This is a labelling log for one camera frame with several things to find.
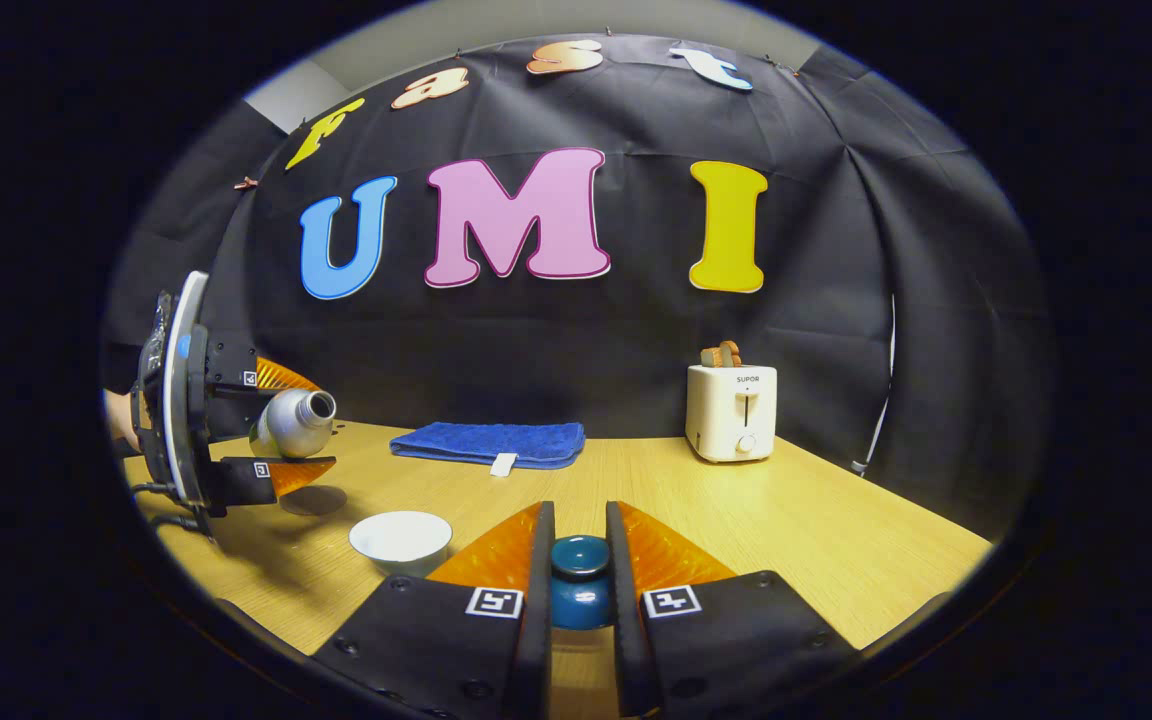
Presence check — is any round brown coaster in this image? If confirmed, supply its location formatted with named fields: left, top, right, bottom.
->
left=279, top=485, right=348, bottom=518

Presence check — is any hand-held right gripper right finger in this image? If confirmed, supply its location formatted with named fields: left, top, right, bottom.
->
left=603, top=500, right=863, bottom=719

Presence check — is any cream white toaster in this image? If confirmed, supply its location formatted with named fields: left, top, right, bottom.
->
left=684, top=363, right=779, bottom=464

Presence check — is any silver green water bottle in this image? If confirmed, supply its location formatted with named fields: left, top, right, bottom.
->
left=248, top=388, right=339, bottom=459

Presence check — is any folded blue towel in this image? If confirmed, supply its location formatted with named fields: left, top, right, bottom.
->
left=389, top=421, right=587, bottom=478

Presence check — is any dark teal teacup lid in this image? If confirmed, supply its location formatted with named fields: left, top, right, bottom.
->
left=548, top=535, right=617, bottom=632

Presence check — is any white teacup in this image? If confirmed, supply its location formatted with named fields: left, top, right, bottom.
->
left=349, top=510, right=454, bottom=579

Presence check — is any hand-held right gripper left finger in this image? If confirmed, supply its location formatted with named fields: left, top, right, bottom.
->
left=311, top=500, right=558, bottom=720

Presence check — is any black backdrop cloth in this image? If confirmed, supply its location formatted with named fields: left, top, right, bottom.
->
left=101, top=33, right=1052, bottom=536

